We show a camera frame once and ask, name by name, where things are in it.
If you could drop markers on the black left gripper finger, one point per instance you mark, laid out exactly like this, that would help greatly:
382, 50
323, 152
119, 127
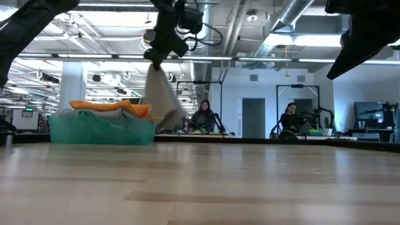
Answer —
156, 56
178, 46

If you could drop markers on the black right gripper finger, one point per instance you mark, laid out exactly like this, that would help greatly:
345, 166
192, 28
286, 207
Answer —
350, 62

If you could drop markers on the orange microfiber towel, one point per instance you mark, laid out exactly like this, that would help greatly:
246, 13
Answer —
109, 106

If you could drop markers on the background black robot arm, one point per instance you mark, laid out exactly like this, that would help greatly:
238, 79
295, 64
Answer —
322, 114
218, 123

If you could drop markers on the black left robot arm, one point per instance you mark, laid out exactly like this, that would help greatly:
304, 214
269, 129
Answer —
25, 25

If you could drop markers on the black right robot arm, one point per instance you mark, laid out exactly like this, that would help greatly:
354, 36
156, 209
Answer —
359, 5

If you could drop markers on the black ceiling device yellow band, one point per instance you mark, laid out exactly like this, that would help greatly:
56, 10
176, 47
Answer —
148, 35

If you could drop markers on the background computer monitor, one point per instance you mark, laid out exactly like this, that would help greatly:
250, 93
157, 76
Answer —
368, 111

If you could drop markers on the gray door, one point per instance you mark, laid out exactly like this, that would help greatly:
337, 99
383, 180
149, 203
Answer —
305, 104
253, 111

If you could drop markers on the person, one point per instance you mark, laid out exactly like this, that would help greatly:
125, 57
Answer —
203, 120
290, 120

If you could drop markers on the green plastic bin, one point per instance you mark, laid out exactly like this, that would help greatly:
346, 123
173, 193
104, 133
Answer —
125, 131

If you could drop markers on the ceiling light strip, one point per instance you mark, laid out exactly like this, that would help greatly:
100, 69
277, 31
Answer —
265, 59

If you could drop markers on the white building column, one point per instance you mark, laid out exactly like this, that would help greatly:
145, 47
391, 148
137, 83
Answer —
72, 87

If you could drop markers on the silver ventilation duct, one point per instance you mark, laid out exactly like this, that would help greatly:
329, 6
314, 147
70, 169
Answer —
203, 72
287, 15

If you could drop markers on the black gantry frame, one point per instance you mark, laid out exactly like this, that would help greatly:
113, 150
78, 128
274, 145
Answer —
200, 82
277, 100

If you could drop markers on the black aluminium table frame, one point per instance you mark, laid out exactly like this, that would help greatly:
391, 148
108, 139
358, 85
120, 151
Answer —
250, 140

